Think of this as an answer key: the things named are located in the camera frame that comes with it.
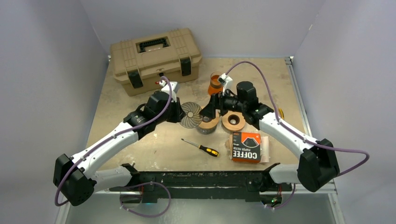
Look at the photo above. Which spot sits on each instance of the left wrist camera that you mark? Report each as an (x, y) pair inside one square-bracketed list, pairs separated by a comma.
[(170, 88)]

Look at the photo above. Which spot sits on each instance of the smoky glass dripper cone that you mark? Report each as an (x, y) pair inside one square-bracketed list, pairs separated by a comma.
[(192, 118)]

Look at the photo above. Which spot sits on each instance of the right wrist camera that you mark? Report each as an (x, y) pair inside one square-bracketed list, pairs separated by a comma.
[(226, 82)]

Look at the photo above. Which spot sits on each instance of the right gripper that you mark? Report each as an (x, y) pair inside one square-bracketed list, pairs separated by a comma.
[(216, 102)]

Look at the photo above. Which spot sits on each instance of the yellow black screwdriver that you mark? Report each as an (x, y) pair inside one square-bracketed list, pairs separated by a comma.
[(210, 151)]

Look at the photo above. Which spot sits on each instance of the orange glass carafe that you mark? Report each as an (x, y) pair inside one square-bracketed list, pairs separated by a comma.
[(215, 86)]

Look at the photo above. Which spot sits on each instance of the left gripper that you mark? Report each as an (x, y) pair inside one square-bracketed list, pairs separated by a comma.
[(179, 113)]

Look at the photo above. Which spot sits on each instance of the smoky glass carafe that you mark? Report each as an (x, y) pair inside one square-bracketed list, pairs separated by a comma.
[(206, 131)]

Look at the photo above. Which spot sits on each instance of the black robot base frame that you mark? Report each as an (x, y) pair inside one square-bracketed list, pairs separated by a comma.
[(251, 186)]

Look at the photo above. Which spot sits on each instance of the wooden ring holder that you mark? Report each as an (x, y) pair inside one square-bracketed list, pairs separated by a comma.
[(233, 121), (207, 122)]

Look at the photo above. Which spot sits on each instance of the yellow handled pliers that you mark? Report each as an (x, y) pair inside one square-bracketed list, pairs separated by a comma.
[(281, 113)]

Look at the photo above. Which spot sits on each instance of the coffee paper filter box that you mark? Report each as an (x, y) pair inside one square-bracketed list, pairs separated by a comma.
[(248, 147)]

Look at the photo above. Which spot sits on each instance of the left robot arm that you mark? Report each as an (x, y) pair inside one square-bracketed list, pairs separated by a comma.
[(102, 154)]

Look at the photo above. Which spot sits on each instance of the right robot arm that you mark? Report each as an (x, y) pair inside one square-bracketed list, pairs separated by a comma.
[(317, 163)]

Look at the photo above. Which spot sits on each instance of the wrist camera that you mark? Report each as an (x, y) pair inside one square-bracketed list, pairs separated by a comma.
[(170, 88), (226, 82)]

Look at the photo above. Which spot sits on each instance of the tan plastic toolbox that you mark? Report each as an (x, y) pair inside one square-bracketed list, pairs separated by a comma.
[(139, 63)]

